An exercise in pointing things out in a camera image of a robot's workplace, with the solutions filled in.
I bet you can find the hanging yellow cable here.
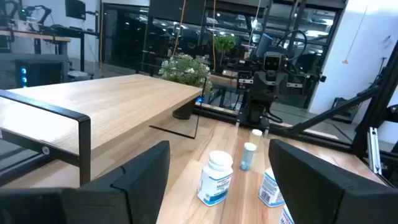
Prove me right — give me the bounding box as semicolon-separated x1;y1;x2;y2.
172;0;187;57

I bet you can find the yellow cord with plug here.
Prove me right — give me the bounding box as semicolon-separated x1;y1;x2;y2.
341;6;368;65

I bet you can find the small pale yellow vial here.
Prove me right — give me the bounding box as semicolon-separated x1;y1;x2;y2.
249;129;264;147

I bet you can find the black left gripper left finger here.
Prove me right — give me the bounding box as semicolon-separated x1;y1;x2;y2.
0;140;171;224

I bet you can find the wooden shelf with black frame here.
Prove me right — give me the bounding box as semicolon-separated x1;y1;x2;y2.
0;73;208;187

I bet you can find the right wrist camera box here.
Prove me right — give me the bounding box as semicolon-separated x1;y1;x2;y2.
262;52;283;72

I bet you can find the black computer monitor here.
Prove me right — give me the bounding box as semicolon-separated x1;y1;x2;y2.
64;0;87;21

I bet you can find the black floor stand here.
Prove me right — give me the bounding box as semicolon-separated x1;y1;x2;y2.
330;97;363;124

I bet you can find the silver aluminium bracket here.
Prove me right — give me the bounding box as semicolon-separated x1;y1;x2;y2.
366;126;382;175

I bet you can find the computer tower with blue lights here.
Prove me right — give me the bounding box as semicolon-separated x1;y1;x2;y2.
14;58;70;88

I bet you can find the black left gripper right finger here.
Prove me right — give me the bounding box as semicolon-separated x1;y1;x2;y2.
269;139;398;224

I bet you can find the bushy green potted plant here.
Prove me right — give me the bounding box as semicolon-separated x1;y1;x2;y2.
158;53;215;121

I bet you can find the white labelled medicine bottle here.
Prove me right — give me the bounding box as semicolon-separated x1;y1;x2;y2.
257;167;285;208
279;203;295;224
197;150;234;207

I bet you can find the black aluminium rig frame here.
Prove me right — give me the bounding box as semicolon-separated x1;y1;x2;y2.
192;40;398;190

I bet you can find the small background green tree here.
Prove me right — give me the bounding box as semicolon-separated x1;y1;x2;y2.
214;35;236;66

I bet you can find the small blue vial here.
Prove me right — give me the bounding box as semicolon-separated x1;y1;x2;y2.
239;142;257;172

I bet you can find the wooden desk with black frame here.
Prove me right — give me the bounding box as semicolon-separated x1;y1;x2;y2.
0;29;100;72

